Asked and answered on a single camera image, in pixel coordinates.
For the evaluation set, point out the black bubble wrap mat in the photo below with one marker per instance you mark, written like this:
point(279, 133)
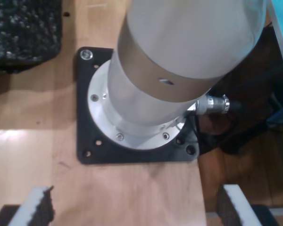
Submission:
point(19, 28)

